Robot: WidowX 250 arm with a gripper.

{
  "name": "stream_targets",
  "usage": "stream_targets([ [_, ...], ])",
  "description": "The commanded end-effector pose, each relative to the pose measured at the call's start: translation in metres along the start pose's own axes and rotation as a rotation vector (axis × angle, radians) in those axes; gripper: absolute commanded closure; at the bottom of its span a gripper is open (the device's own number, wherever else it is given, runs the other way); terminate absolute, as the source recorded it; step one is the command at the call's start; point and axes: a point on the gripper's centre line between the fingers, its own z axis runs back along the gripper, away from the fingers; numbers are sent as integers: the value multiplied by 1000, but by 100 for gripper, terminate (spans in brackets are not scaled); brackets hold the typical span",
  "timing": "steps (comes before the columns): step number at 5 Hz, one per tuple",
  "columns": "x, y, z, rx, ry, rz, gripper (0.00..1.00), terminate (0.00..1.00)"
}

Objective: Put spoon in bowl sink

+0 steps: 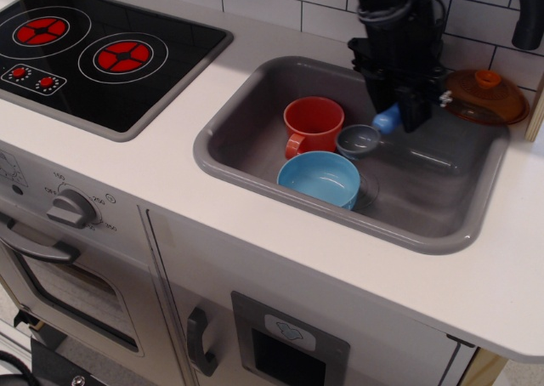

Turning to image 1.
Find grey spoon with blue handle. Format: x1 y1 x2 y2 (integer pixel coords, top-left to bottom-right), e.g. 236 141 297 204
336 103 401 160

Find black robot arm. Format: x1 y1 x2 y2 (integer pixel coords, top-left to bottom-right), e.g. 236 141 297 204
348 0 446 133

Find grey oven door handle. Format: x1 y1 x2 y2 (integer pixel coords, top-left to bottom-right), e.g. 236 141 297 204
1 213 81 264

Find light blue plastic bowl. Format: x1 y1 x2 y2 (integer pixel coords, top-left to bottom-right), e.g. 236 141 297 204
276 151 361 210

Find grey toy sink basin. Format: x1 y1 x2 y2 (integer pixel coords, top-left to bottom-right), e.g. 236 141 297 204
194 57 509 255

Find grey dispenser panel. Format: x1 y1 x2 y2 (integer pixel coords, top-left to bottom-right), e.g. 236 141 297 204
231 292 350 386

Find black toy stove top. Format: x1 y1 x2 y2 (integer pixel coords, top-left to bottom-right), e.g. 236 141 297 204
1 0 233 142

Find black rope bottom left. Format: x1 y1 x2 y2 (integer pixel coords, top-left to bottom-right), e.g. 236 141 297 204
0 349 48 386

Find orange transparent pot lid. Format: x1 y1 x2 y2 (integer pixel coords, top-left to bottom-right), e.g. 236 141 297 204
440 70 530 126

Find orange plastic cup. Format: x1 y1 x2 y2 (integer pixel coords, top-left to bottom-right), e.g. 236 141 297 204
283 96 345 159

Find grey oven knob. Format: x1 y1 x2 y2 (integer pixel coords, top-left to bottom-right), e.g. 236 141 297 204
46 189 98 229

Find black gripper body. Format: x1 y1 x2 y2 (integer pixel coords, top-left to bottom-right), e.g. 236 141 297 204
348 12 445 100

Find grey cabinet door handle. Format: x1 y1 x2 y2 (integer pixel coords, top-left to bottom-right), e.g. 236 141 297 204
186 307 218 377

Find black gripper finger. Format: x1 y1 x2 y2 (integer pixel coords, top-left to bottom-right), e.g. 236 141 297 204
396 86 431 133
364 71 398 114

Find oven door with window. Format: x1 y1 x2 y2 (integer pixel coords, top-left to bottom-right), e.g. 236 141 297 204
1 238 141 355

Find black toy faucet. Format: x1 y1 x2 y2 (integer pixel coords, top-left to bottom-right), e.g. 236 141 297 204
512 0 543 51

